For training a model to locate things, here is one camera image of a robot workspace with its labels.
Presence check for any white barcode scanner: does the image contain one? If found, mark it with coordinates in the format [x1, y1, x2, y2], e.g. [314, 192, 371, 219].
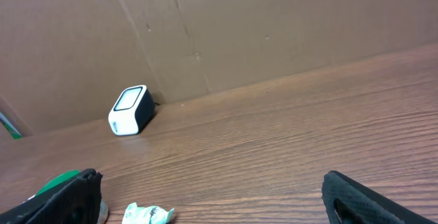
[108, 85, 155, 136]

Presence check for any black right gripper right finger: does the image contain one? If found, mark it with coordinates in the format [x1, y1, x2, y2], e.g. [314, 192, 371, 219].
[322, 171, 434, 224]

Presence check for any green white strip background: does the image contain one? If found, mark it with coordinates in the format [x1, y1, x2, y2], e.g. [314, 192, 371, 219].
[1, 113, 23, 139]

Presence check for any green lid jar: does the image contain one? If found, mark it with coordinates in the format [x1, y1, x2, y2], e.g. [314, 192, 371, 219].
[28, 170, 109, 224]

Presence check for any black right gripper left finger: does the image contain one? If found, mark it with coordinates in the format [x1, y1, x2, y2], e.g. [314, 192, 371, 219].
[1, 169, 103, 224]

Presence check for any teal tissue pack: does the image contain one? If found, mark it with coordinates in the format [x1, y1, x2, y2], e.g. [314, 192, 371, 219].
[122, 202, 175, 224]

